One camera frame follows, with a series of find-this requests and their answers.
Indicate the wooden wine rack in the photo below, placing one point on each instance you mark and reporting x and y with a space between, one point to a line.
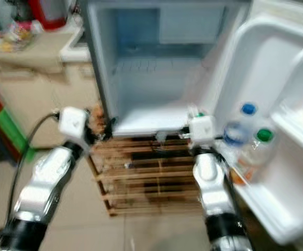
146 172

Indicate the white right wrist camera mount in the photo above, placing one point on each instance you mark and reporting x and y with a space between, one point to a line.
202 129

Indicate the beige counter cloth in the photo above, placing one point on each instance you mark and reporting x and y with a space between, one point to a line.
36 55

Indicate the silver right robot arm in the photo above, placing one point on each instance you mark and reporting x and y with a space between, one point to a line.
211 188

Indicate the green cap orange bottle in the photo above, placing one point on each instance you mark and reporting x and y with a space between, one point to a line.
258 151

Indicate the white fridge door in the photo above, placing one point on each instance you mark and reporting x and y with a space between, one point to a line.
277 68

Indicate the grey mini fridge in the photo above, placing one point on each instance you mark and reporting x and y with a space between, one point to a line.
172 78

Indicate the green storage bin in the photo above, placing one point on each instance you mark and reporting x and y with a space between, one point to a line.
15 133

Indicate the blue cap water bottle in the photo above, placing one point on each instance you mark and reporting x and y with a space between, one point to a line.
237 130

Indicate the clear snack bag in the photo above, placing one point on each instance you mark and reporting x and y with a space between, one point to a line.
21 35

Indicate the beige kitchen cabinet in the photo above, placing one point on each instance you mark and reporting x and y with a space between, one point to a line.
52 99

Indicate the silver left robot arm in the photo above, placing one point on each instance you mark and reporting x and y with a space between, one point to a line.
44 183

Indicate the white freezer compartment flap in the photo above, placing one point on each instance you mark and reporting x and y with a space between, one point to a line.
198 21

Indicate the red kettle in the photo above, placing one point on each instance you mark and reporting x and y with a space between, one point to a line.
49 13

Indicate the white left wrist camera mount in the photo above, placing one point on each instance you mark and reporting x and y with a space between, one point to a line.
75 123

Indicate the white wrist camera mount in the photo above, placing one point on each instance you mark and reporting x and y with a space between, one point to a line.
75 123
202 129

